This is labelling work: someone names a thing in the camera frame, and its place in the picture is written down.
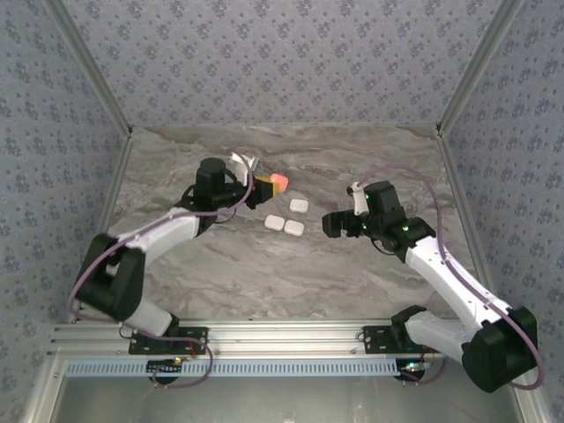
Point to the pink earbud charging case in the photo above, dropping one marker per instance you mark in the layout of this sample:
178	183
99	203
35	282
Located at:
280	180

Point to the white earbud charging case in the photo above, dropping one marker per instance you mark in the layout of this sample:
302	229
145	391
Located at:
275	222
294	228
299	205

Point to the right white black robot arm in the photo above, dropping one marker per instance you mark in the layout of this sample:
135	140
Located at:
445	282

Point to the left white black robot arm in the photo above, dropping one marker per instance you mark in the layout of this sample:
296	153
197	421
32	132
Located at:
167	229

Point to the small black controller board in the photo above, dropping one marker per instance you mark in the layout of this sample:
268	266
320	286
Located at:
414	368
165	365

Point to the grey metal shelf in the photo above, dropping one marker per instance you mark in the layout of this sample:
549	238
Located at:
282	401

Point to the aluminium table side rail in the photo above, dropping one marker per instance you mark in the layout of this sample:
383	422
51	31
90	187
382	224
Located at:
108	194
462	194

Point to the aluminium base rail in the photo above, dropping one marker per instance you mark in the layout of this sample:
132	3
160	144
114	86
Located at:
282	337

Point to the aluminium corner post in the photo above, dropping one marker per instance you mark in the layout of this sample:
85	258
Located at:
93	66
476	66

